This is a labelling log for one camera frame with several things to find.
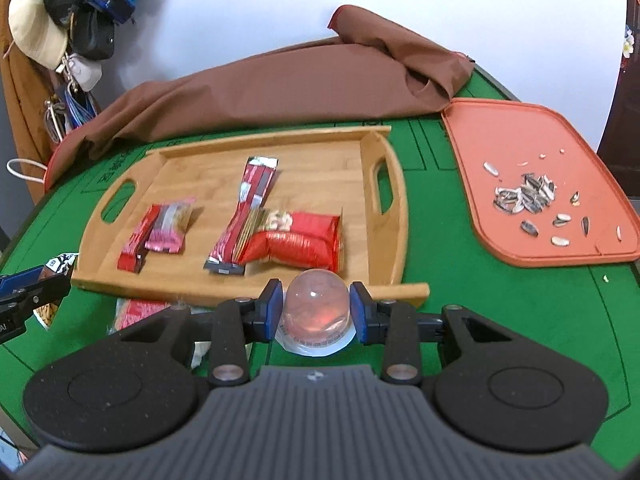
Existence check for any red labelled biscuit pack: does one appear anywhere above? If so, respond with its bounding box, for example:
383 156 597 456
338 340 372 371
108 298 188 334

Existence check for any red nut snack bag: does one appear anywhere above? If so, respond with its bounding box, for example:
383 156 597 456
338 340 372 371
233 208 345 274

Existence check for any bamboo serving tray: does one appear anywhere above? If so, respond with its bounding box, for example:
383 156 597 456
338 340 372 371
72 126 430 307

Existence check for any black hanging bag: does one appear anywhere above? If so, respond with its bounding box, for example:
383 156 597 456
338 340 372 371
43 0 115 61

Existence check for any brown hanging coat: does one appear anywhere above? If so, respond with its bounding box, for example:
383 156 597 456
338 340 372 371
1 0 54 200

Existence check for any beige hat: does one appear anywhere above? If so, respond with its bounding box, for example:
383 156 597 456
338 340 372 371
8 0 67 70

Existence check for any long red stick packet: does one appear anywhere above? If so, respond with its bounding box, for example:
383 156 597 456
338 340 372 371
204 156 279 275

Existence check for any pile of sunflower seeds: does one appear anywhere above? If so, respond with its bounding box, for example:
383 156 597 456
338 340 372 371
465 148 639 266

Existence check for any orange plastic tray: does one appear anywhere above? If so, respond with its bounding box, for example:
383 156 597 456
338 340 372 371
442 99 639 268

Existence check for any peanut snack packet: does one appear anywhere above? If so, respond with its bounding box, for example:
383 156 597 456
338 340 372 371
32 252 78 330

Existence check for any pink snack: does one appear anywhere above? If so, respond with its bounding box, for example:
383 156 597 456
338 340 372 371
144 198 194 254

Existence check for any brown cloth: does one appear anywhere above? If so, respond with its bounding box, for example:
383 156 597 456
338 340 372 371
43 4 474 188

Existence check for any blue striped bag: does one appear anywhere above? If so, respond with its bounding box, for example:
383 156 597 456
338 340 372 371
63 82 100 128

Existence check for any short red snack bar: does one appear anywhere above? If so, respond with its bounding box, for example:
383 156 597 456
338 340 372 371
117 204 162 273

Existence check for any gold snack packet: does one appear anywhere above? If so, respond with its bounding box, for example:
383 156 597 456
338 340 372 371
190 341 210 370

